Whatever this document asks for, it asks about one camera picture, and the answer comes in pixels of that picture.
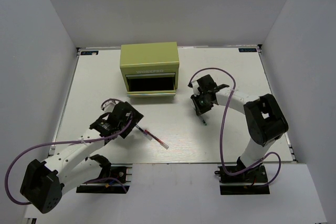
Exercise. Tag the blue left corner label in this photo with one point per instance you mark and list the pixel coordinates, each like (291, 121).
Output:
(89, 53)

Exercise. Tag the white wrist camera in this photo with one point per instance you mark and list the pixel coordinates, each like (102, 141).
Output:
(109, 104)
(195, 86)

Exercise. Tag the blue corner label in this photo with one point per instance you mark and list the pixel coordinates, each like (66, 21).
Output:
(247, 49)
(89, 53)

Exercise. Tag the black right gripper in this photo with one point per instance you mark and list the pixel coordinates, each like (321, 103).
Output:
(200, 109)

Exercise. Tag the green metal drawer toolbox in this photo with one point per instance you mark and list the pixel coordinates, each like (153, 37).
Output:
(156, 57)

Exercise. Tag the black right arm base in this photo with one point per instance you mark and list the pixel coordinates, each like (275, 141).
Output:
(248, 183)

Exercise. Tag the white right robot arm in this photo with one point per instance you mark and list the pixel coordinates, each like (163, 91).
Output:
(265, 120)

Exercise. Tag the green drawer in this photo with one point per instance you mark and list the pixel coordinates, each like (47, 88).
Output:
(150, 75)
(151, 87)

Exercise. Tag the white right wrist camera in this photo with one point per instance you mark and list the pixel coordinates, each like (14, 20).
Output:
(195, 86)

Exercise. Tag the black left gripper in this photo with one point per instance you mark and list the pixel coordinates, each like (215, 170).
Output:
(137, 116)

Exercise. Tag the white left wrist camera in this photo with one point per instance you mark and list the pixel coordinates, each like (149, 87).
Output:
(109, 104)

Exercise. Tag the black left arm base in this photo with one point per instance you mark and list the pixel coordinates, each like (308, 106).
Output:
(112, 179)

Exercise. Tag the red gel pen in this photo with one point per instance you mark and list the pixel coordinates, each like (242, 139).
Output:
(157, 139)

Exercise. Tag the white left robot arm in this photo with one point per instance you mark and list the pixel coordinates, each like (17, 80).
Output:
(45, 182)

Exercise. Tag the purple gel pen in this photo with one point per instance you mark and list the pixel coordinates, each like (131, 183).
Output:
(144, 132)

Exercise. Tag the green top drawer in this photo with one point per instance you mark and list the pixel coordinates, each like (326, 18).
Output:
(150, 75)

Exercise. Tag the blue right corner label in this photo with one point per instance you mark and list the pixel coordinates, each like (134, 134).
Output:
(247, 49)

